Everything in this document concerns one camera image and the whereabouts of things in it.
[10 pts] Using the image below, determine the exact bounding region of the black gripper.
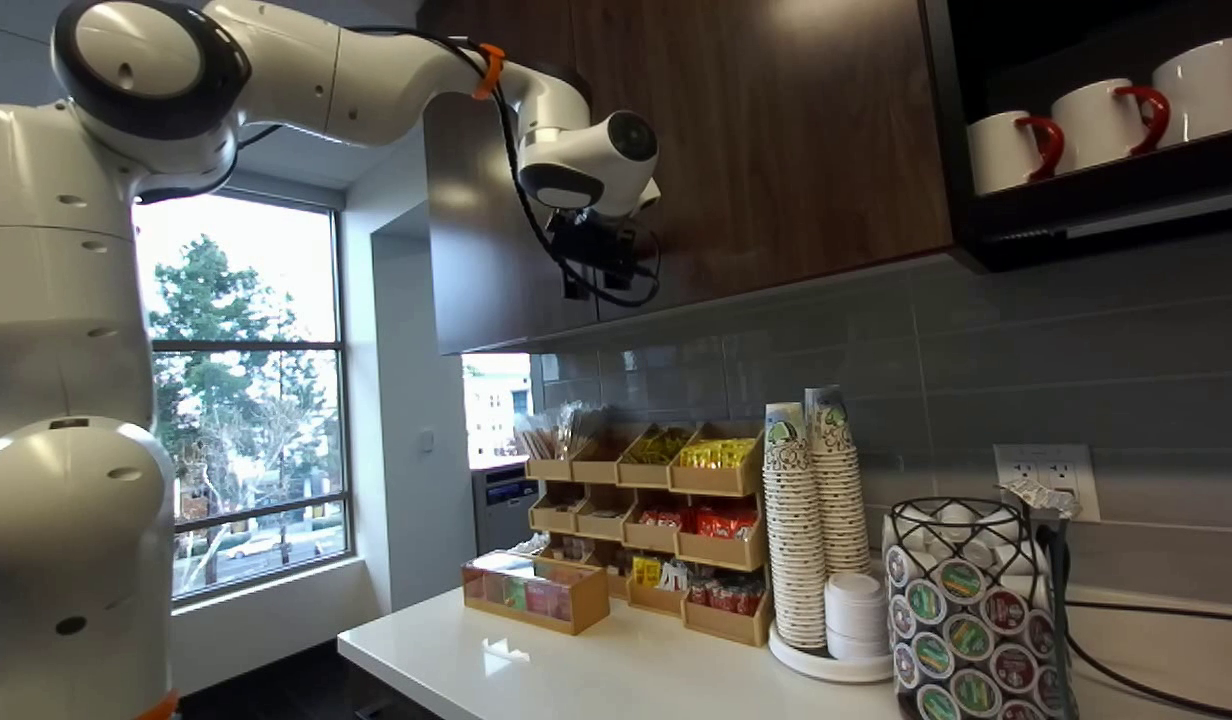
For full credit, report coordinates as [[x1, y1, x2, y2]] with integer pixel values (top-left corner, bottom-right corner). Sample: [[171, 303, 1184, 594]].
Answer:
[[547, 218, 640, 290]]

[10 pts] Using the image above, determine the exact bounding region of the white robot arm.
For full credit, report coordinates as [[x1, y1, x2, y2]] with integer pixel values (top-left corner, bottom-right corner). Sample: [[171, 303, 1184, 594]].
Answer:
[[0, 0, 655, 720]]

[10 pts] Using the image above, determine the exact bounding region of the left wooden cabinet door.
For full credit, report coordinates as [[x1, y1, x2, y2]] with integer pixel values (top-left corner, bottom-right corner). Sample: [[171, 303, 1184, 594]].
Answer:
[[416, 0, 953, 351]]

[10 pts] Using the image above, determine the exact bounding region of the bamboo tiered snack organizer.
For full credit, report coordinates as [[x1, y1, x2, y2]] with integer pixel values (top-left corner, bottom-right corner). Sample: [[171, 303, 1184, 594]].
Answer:
[[525, 424, 773, 647]]

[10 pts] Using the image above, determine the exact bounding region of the stack of patterned paper cups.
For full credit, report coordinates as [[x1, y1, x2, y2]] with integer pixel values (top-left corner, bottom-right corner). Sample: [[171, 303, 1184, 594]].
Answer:
[[764, 399, 823, 652]]

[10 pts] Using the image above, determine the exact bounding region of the low bamboo tea box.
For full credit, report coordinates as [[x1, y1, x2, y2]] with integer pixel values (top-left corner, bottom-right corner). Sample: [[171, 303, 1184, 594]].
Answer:
[[461, 554, 608, 637]]

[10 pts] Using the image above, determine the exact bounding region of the stack of white cup lids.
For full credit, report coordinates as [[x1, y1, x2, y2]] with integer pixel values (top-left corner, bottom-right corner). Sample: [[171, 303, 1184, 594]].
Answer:
[[823, 571, 887, 662]]

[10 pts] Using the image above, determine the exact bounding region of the white mug red handle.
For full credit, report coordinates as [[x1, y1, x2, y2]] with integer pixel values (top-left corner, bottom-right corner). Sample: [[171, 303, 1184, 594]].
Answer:
[[967, 108, 1064, 195], [1152, 36, 1232, 144], [1052, 75, 1171, 172]]

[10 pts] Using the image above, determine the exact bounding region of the black open wall shelf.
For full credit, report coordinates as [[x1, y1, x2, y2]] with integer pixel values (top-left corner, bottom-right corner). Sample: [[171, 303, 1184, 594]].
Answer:
[[919, 0, 1232, 272]]

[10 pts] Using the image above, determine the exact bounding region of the white wall outlet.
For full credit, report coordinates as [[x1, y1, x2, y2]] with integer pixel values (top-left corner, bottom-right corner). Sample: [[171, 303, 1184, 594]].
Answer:
[[993, 443, 1101, 521]]

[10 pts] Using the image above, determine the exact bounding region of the wire coffee pod carousel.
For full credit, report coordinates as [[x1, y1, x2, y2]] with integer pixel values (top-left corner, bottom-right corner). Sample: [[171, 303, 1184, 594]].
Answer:
[[885, 497, 1076, 720]]

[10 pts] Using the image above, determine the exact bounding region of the black power cable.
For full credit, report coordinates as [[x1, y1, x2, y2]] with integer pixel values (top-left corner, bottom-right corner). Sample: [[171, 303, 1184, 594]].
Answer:
[[1031, 515, 1232, 720]]

